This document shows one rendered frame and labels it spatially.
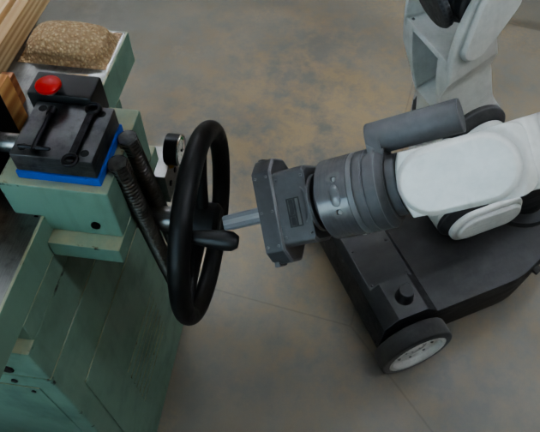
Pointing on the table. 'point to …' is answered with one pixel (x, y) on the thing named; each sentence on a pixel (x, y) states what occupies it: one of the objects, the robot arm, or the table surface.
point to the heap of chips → (70, 45)
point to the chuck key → (41, 132)
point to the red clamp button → (48, 85)
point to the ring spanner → (81, 135)
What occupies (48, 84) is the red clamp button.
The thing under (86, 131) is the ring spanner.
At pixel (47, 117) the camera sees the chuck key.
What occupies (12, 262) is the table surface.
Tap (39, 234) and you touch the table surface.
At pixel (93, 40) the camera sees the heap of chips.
